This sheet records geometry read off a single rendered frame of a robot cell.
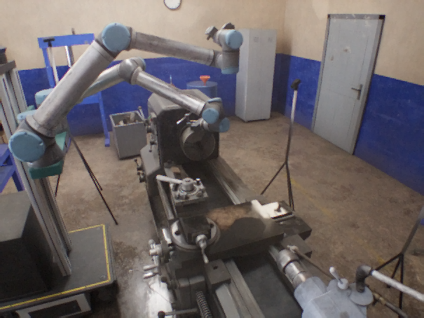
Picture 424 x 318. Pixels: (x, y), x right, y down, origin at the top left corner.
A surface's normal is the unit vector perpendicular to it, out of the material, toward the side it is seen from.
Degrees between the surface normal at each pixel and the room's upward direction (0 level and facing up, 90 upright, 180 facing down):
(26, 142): 93
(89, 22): 90
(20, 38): 90
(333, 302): 0
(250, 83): 90
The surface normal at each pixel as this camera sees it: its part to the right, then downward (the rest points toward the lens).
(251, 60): 0.34, 0.43
